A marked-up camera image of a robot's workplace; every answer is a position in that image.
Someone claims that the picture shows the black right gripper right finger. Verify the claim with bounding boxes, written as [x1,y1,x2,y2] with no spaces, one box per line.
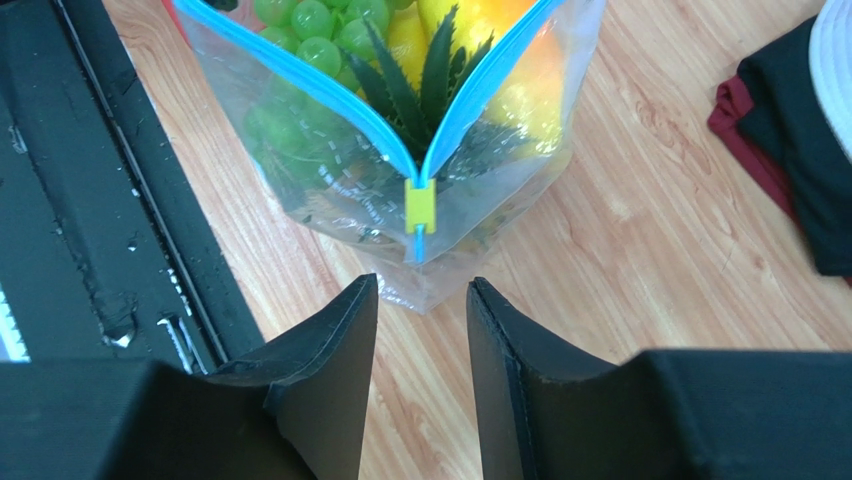
[466,277,851,479]

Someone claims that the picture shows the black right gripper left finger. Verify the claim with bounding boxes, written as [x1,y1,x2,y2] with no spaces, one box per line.
[1,274,378,479]

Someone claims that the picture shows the clear zip top bag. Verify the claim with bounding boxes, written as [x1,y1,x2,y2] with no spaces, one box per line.
[166,1,605,312]

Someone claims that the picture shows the green toy grapes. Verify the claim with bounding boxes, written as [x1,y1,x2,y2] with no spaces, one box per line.
[243,1,399,188]

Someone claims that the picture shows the orange toy mango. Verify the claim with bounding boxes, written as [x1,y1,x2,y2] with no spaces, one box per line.
[415,0,567,161]

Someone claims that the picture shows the yellow toy lemon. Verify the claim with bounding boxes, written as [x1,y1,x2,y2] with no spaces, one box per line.
[386,2,428,92]

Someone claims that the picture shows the orange toy pineapple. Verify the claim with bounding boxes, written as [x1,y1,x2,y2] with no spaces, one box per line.
[344,4,495,168]

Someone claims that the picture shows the dark red folded cloth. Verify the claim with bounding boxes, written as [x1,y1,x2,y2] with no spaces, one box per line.
[706,74,852,288]

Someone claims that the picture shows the black folded cloth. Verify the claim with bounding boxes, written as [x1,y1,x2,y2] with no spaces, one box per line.
[737,18,851,277]

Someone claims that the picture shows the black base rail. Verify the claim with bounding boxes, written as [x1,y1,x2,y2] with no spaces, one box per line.
[1,1,264,373]

